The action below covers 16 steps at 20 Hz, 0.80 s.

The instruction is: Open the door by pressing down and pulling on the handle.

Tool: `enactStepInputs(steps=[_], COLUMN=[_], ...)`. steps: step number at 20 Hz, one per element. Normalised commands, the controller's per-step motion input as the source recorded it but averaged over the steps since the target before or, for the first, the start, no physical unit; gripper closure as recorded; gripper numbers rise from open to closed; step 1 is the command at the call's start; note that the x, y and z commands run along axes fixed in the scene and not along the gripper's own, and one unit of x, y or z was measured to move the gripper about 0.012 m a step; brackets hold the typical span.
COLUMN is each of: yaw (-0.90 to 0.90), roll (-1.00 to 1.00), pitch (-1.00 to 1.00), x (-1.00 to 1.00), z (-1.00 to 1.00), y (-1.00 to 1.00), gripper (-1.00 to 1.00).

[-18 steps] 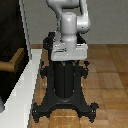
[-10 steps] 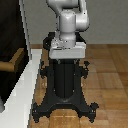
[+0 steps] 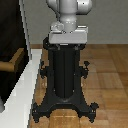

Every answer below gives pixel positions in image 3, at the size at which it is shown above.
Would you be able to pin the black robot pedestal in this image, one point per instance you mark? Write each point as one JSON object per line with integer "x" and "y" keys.
{"x": 65, "y": 76}

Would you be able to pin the dark door with frame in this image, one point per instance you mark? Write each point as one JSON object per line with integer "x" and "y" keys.
{"x": 13, "y": 50}

